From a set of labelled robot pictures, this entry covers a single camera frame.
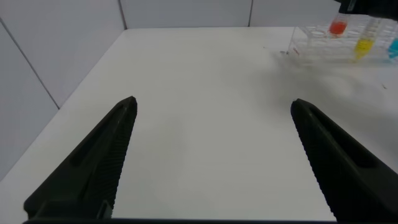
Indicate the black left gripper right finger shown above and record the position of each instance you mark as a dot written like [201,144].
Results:
[348,174]

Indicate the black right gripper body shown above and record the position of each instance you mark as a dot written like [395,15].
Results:
[373,7]

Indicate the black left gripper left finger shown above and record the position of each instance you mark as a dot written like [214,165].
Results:
[93,168]

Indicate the yellow pigment test tube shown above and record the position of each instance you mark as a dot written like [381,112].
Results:
[363,46]

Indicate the red pigment test tube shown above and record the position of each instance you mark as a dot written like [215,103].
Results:
[338,27]

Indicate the blue pigment test tube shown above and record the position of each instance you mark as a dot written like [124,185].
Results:
[394,49]

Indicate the clear plastic test tube rack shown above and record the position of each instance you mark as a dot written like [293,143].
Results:
[323,48]

